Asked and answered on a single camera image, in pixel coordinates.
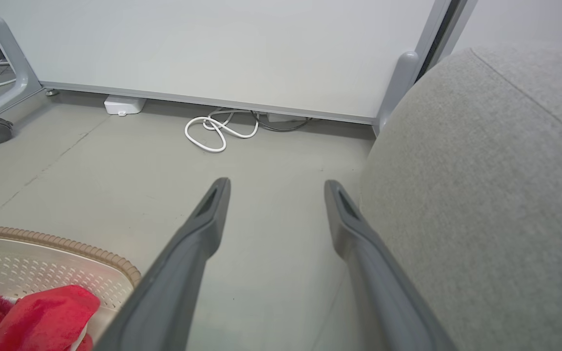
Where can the narrow white partition panel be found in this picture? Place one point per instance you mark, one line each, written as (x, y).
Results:
(515, 19)

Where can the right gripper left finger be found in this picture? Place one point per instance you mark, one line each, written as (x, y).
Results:
(173, 282)

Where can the small white plastic box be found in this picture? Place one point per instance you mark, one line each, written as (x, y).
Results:
(125, 104)

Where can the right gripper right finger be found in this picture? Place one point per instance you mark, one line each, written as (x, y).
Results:
(383, 292)

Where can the short grey partition foot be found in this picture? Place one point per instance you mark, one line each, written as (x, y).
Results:
(398, 83)

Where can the grey fabric sofa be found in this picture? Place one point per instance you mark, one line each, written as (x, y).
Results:
(481, 195)

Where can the white laundry basket brown rim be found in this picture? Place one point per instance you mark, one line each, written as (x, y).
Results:
(42, 263)

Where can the grey partition foot with caster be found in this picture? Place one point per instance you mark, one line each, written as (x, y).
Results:
(17, 73)

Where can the red and white garment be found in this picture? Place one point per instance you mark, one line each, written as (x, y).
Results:
(47, 312)

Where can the large white partition panel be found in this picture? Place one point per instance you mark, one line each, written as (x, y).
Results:
(212, 48)

